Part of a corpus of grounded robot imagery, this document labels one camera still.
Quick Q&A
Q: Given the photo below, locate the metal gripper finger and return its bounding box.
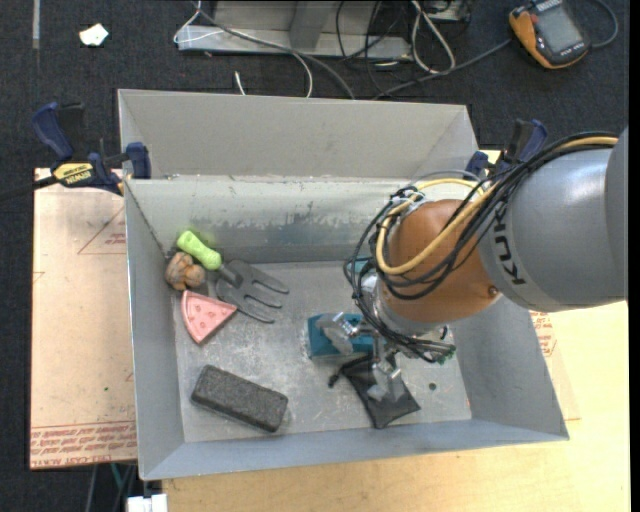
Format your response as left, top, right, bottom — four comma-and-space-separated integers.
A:
315, 311, 363, 354
366, 363, 404, 402

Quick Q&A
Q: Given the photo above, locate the teal block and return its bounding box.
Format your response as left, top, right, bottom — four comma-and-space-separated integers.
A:
306, 313, 377, 361

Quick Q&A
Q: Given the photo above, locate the black cloth pouch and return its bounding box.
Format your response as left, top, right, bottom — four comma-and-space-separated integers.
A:
328, 356, 422, 431

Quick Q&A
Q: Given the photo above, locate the dark grey sponge block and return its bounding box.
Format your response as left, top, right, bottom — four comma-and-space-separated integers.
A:
190, 364, 290, 434

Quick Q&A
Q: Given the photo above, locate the pink toy pizza slice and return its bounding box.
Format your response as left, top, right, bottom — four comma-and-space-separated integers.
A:
180, 289, 239, 346

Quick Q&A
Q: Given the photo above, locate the brown toy walnut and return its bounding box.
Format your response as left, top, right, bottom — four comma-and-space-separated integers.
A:
164, 251, 208, 292

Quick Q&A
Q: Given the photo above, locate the grey metal bin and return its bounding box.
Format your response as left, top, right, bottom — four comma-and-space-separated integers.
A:
117, 88, 571, 482

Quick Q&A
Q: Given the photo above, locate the brown cardboard board red print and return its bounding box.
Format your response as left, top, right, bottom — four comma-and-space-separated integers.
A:
29, 167, 582, 471

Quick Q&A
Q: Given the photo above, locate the green-handled grey garden fork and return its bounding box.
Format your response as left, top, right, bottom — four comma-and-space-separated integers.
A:
175, 229, 291, 324

